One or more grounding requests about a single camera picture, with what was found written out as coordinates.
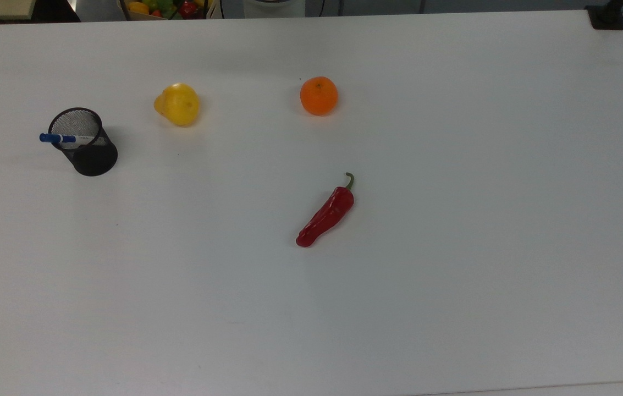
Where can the white marker pen blue cap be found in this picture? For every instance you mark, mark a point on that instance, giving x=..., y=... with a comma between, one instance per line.
x=58, y=138

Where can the black mesh pen cup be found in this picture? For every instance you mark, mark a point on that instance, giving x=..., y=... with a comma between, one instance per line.
x=94, y=161

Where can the red chili pepper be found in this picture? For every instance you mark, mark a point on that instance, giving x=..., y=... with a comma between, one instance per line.
x=327, y=214

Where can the orange fruit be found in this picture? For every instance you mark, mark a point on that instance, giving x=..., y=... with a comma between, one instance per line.
x=319, y=96

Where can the yellow pear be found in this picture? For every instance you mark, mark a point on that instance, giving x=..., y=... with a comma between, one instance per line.
x=179, y=104

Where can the box of toy fruits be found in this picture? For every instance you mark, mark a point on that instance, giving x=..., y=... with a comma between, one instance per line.
x=163, y=7

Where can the black table clamp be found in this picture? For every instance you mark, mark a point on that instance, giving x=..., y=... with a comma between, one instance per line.
x=607, y=16

